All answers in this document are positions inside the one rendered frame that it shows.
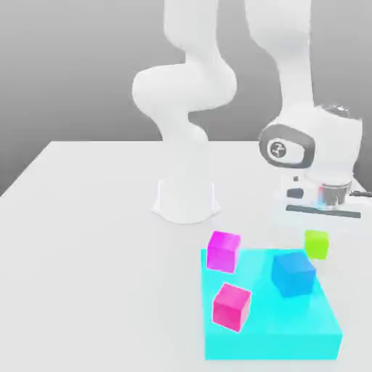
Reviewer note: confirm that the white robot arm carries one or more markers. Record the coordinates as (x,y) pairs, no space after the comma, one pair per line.
(186,87)

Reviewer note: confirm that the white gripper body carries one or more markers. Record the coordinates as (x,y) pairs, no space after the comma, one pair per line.
(322,211)

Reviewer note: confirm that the small magenta cube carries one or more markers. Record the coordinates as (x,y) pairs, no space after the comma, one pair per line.
(222,252)

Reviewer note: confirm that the small blue cube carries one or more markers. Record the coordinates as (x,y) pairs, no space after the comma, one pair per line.
(293,274)

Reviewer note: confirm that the large cyan box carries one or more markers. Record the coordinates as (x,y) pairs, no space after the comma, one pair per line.
(284,319)

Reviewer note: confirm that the small green cube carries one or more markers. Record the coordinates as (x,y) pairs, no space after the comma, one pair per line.
(316,244)

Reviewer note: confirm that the small pink cube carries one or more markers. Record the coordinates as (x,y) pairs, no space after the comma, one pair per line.
(231,308)

